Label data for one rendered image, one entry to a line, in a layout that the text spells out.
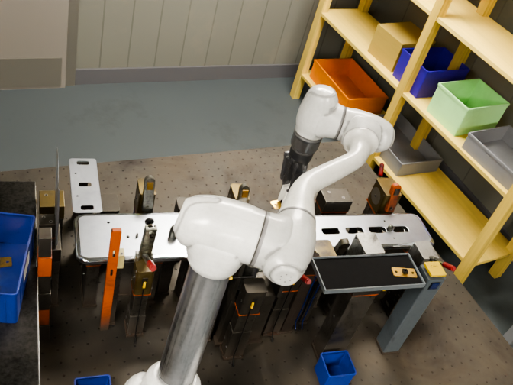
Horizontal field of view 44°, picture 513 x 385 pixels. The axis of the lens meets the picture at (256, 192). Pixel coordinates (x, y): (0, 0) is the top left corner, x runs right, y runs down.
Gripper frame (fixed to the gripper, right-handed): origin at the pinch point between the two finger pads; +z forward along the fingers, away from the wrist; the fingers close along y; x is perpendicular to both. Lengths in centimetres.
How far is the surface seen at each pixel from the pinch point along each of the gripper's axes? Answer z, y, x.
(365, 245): 15.5, -17.0, -28.8
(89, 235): 27, 24, 56
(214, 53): 100, 246, -117
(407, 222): 26, -4, -66
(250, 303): 24.7, -20.9, 18.4
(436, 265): 10, -36, -44
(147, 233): 7.7, 2.3, 46.9
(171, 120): 124, 201, -67
